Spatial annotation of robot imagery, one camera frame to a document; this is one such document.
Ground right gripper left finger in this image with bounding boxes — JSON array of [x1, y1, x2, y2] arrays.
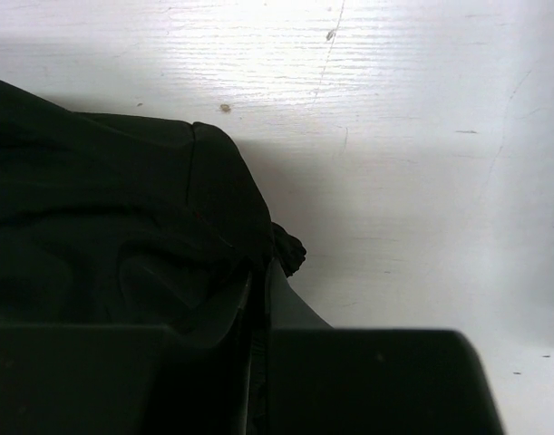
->
[[0, 271, 254, 434]]

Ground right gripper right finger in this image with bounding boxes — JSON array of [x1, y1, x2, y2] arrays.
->
[[266, 263, 503, 434]]

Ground black shorts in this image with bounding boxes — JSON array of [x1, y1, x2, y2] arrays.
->
[[0, 73, 308, 336]]

